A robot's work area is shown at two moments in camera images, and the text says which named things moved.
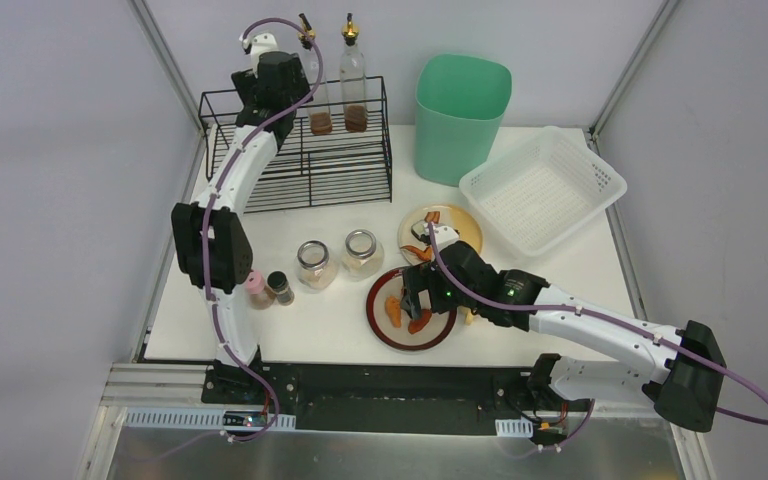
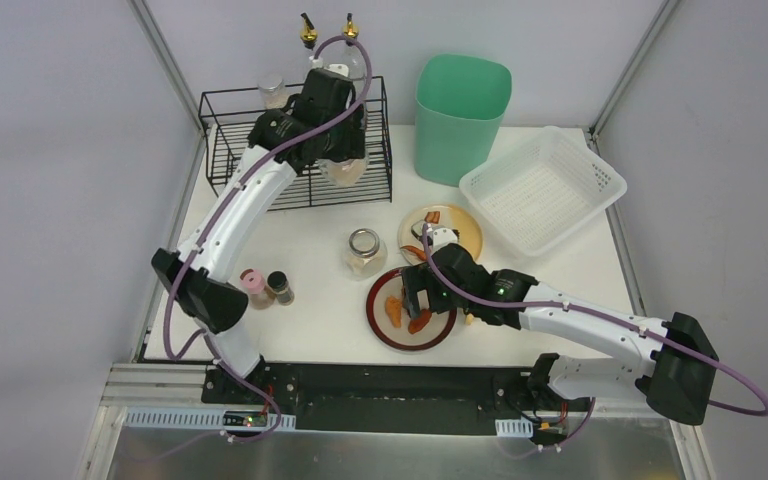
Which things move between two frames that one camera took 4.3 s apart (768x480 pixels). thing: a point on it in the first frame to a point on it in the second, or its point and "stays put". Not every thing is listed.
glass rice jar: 315,271 to 346,172
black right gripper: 417,288 stays put
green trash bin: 460,107 stays put
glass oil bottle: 353,80 stays put
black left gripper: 247,85 to 342,149
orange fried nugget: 394,310 stays put
